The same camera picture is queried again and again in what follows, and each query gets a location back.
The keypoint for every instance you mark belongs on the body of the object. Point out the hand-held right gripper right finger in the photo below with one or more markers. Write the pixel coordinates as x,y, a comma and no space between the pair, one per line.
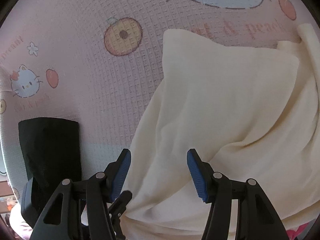
196,175

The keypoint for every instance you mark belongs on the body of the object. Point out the black folded cloth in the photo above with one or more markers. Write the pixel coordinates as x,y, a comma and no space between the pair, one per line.
50,150

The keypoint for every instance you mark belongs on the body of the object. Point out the sofa with pink cat-print cover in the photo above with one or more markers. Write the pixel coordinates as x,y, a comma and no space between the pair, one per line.
75,42

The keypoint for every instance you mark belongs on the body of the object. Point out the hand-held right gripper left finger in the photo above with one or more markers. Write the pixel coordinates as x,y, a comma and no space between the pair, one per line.
121,175

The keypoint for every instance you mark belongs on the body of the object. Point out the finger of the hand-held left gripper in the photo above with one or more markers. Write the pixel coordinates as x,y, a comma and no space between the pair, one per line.
122,200

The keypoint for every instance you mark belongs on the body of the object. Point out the person's printed fleece clothing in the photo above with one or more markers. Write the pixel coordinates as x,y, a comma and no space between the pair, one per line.
21,225

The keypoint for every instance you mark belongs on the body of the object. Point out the cream shirt with pink sleeves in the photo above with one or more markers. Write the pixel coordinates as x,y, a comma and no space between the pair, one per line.
212,105

